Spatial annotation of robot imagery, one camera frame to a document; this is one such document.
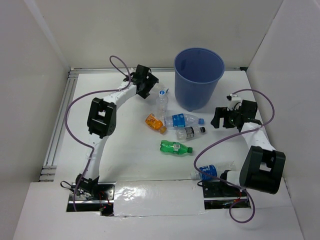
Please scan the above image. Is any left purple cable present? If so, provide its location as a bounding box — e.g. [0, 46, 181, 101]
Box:
[64, 55, 136, 212]

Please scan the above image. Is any crushed blue label bottle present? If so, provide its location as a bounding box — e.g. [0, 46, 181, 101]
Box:
[190, 162, 236, 181]

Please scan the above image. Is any orange plastic bottle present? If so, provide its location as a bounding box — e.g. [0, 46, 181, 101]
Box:
[145, 113, 167, 134]

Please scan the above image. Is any black label clear bottle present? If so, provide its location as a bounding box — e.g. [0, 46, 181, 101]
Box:
[176, 126, 206, 141]

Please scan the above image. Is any blue plastic bin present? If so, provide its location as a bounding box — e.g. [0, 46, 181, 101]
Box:
[173, 47, 226, 112]

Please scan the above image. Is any purple cable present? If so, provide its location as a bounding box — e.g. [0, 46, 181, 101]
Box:
[64, 55, 136, 212]
[193, 88, 276, 224]

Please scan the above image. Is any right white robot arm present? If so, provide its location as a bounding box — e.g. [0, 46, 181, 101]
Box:
[210, 94, 286, 196]

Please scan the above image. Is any green plastic bottle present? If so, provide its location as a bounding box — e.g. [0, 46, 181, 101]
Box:
[160, 140, 193, 155]

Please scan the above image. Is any large clear plastic bottle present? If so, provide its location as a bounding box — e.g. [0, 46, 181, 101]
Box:
[151, 83, 169, 96]

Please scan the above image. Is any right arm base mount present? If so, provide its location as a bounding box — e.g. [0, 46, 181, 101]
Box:
[197, 181, 251, 210]

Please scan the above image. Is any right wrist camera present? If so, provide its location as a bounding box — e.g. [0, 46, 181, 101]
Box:
[226, 94, 242, 111]

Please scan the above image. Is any blue label water bottle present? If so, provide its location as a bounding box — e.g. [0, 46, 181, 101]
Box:
[164, 113, 205, 129]

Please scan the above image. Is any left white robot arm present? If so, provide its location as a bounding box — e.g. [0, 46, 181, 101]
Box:
[76, 64, 159, 200]

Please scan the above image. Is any small clear bottle white cap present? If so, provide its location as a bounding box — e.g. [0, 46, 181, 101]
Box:
[156, 90, 169, 120]

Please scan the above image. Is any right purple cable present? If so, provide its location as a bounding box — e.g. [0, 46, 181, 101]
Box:
[193, 88, 276, 224]

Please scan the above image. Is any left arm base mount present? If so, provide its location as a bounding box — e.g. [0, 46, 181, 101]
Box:
[60, 181, 116, 217]

